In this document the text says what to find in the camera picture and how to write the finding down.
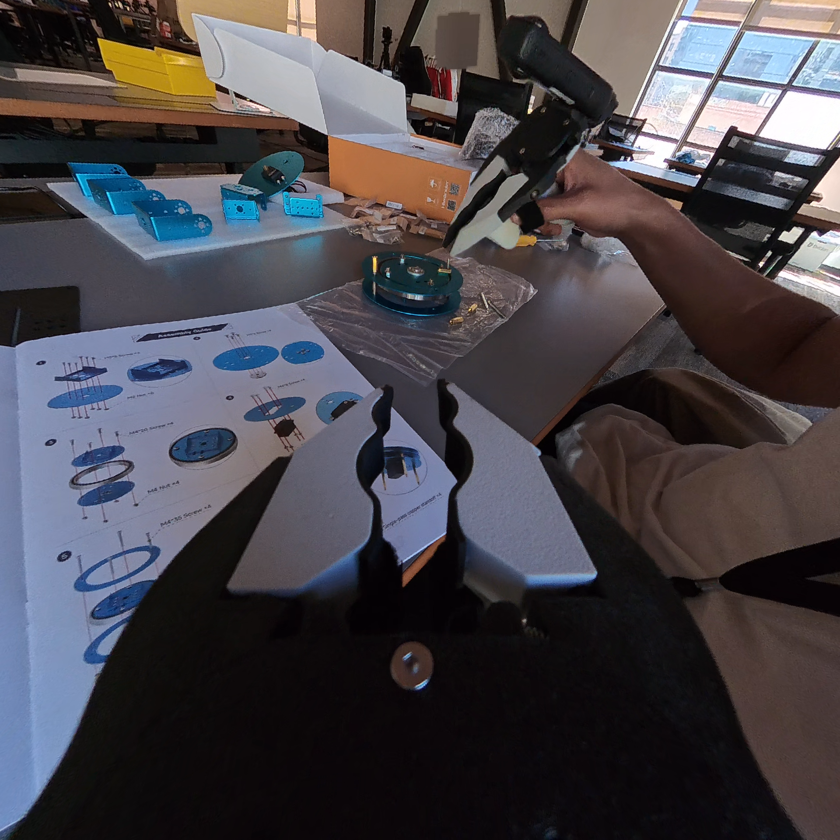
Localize wooden desk by window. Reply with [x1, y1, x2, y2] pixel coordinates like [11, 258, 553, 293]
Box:
[594, 141, 840, 231]

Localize person's right hand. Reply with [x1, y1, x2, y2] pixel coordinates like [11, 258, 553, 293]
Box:
[513, 153, 658, 242]

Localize bubble wrap bundle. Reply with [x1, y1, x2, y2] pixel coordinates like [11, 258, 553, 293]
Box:
[459, 108, 522, 161]

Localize blue round rotating base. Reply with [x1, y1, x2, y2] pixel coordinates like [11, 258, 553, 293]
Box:
[360, 249, 464, 320]

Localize yellow plastic bins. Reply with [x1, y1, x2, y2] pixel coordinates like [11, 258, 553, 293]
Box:
[97, 38, 217, 99]

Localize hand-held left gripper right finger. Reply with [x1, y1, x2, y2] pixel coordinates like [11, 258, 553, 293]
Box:
[436, 379, 598, 634]

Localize long wooden table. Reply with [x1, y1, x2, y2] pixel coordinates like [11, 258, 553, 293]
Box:
[0, 95, 299, 165]

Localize teal round plate with servo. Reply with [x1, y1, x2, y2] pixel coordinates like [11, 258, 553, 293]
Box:
[238, 151, 307, 198]

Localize large blue U bracket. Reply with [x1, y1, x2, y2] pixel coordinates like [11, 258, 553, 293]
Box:
[67, 163, 129, 198]
[131, 200, 214, 242]
[88, 177, 166, 216]

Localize pile of small hardware bags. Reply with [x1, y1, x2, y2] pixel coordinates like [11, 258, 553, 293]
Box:
[341, 196, 454, 244]

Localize white foam sheet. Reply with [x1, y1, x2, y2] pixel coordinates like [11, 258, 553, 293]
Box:
[47, 177, 349, 260]

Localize clear plastic bag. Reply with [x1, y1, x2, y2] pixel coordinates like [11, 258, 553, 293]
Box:
[295, 255, 538, 388]

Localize orange cardboard box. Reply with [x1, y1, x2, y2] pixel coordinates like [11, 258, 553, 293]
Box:
[192, 13, 487, 224]

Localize white assembly guide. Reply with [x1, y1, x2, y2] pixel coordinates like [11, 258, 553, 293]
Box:
[0, 305, 460, 808]

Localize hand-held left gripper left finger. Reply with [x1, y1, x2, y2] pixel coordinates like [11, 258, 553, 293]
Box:
[226, 385, 403, 634]

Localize black strap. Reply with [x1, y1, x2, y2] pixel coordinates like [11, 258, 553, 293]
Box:
[669, 538, 840, 618]

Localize black padded office chair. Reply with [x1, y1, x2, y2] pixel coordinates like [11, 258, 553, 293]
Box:
[455, 71, 534, 145]

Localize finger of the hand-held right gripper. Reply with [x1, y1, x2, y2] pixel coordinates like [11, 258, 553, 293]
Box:
[442, 150, 521, 252]
[448, 176, 547, 258]

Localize person's right forearm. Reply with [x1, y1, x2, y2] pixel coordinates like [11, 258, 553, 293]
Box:
[623, 193, 840, 408]

